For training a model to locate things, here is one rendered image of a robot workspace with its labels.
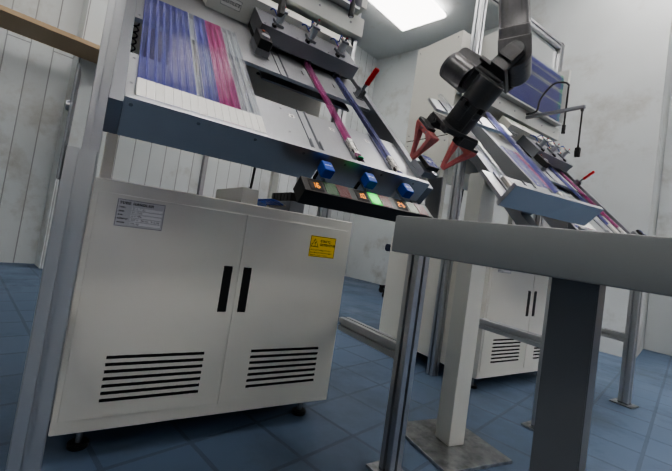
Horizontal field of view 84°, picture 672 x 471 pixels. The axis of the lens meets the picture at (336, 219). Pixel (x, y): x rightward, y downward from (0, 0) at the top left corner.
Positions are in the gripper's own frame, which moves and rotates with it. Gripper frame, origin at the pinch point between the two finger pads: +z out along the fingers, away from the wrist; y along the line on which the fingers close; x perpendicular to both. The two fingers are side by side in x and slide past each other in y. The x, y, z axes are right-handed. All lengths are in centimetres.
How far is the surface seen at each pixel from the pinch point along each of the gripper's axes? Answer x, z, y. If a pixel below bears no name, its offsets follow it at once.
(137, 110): -2, 9, 56
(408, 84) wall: -397, 78, -288
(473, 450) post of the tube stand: 45, 61, -43
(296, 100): -73, 27, 1
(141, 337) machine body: 6, 63, 45
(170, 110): -2, 7, 52
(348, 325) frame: 6, 56, -10
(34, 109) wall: -262, 185, 109
